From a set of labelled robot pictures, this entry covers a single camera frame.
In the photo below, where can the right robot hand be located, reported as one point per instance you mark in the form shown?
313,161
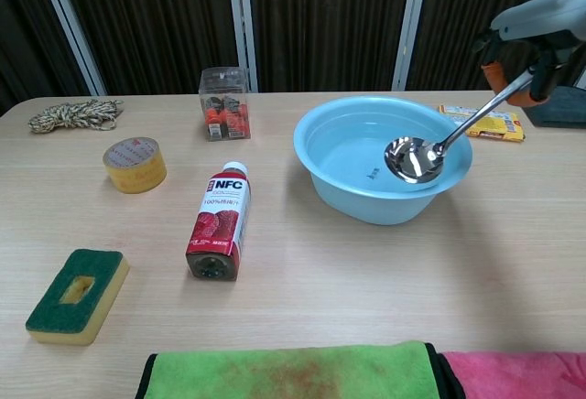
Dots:
540,24

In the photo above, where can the silver metal ladle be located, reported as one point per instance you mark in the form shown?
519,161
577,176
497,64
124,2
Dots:
412,161

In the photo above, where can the large light blue basin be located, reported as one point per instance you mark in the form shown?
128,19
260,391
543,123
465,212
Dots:
357,197

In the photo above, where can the dark grey folded cloth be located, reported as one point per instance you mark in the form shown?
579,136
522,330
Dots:
563,113

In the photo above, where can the yellow flat packet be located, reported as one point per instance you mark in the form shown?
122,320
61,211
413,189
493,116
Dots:
499,126

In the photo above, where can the dark brown ribbed curtain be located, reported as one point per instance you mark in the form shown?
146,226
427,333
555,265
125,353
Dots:
320,19

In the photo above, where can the clear box with orange parts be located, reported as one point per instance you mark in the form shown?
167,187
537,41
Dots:
224,111

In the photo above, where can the pink microfiber cloth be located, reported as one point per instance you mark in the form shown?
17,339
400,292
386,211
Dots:
517,374

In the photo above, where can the red NFC juice bottle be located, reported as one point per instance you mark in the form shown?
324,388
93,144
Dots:
220,225

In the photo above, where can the yellow tape roll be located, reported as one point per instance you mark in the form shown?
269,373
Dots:
137,177

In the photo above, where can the green microfiber cloth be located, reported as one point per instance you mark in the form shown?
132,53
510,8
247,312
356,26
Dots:
288,374

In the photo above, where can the green and yellow sponge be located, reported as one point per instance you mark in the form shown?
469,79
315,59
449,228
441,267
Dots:
50,312

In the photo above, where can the grey metal frame post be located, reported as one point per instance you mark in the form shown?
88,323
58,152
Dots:
409,28
71,28
242,28

